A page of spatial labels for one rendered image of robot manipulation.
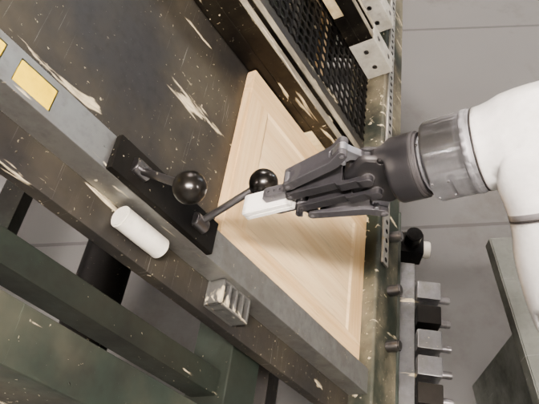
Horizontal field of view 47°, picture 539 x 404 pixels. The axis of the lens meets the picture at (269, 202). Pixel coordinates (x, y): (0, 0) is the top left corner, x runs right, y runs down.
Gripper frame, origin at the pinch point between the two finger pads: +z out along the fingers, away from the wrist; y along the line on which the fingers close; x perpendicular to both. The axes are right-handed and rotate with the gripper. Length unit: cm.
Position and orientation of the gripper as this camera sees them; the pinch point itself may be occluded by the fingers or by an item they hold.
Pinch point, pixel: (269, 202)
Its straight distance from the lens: 77.8
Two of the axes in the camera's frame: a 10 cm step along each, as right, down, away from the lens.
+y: 5.1, 5.6, 6.5
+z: -8.5, 2.1, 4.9
